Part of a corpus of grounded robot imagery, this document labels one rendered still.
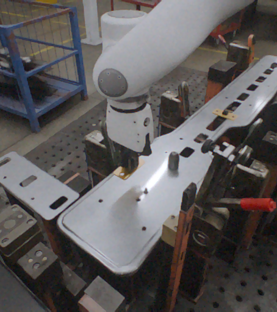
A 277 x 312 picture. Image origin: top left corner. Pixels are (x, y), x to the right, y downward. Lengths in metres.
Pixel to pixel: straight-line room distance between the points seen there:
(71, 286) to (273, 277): 0.63
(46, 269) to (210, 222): 0.32
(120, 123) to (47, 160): 0.77
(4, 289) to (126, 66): 0.42
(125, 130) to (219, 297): 0.56
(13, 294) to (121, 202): 0.29
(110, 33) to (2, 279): 0.46
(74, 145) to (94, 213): 0.74
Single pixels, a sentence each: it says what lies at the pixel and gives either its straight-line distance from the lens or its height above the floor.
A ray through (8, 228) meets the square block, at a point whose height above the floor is 1.06.
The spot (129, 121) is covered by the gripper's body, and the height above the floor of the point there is 1.21.
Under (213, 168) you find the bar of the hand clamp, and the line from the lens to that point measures 0.50.
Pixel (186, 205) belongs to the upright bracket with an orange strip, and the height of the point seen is 1.17.
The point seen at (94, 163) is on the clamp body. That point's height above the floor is 0.96.
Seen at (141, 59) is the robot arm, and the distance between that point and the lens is 0.40.
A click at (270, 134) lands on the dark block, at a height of 1.12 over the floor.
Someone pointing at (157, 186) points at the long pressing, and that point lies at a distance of 0.70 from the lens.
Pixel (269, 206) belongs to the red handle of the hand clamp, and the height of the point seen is 1.14.
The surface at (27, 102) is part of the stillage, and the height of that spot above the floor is 0.34.
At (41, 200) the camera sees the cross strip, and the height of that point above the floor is 1.00.
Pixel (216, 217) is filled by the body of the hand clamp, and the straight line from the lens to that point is 0.59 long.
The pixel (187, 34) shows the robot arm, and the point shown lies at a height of 1.39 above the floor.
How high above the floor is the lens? 1.50
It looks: 40 degrees down
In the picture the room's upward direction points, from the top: straight up
